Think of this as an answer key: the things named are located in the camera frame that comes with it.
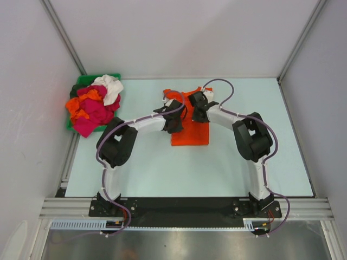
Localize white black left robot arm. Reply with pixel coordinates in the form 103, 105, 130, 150
95, 99, 186, 217

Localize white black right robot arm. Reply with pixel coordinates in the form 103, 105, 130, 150
188, 91, 274, 217

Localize dark green t-shirt in bin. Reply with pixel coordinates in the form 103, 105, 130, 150
69, 83, 87, 99

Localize orange t-shirt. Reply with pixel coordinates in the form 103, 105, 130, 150
65, 88, 102, 125
171, 87, 210, 146

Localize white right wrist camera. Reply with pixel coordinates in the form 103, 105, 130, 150
201, 88, 214, 101

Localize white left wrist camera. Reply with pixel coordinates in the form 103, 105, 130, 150
162, 98, 176, 107

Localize aluminium frame rail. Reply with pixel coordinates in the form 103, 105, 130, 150
40, 197, 333, 220

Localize orange t-shirt in bin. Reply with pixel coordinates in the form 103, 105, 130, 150
65, 88, 102, 125

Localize slotted grey cable duct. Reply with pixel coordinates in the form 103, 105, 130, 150
50, 218, 269, 232

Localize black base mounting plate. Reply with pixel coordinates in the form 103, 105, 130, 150
88, 195, 282, 223

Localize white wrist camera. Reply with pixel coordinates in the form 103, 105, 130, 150
201, 88, 214, 101
162, 98, 176, 107

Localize white t-shirt in bin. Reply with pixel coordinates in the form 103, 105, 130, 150
91, 74, 124, 106

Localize magenta t-shirt in bin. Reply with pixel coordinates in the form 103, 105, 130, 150
69, 85, 121, 138

